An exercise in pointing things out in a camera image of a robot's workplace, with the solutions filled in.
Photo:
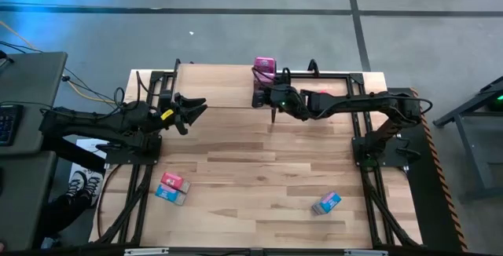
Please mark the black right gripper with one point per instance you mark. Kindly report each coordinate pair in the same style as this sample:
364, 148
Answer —
292, 104

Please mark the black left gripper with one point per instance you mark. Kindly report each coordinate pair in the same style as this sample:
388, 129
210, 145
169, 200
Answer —
167, 101

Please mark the purple Raisin Bran cereal box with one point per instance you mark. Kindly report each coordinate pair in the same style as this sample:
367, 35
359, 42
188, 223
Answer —
264, 64

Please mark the red Froot Loops cereal box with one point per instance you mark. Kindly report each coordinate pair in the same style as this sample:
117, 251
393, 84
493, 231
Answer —
173, 180

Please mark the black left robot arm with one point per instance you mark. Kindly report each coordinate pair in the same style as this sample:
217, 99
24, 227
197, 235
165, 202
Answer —
98, 124

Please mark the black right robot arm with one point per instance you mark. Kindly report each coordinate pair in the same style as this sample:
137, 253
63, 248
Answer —
373, 103

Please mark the blue Rice Krispies cereal box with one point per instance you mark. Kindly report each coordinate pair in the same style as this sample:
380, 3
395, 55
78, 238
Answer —
327, 202
168, 194

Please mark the yellow tape label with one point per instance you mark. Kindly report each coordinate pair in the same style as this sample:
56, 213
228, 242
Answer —
167, 114

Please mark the white paper sheet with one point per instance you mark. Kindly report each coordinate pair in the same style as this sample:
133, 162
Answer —
84, 148

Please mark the grey desk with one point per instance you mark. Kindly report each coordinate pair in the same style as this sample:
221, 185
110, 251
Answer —
31, 79
23, 197

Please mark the person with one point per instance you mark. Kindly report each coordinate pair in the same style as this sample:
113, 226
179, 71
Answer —
59, 213

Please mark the black panel with hazard stripe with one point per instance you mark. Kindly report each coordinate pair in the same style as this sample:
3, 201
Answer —
424, 193

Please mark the black keyboard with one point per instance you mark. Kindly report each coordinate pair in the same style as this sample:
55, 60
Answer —
9, 124

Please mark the grey metal stand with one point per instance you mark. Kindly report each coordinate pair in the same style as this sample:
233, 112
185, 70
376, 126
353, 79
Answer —
471, 138

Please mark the silver aluminium bracket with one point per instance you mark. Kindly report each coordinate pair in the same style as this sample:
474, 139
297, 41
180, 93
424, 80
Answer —
365, 253
145, 252

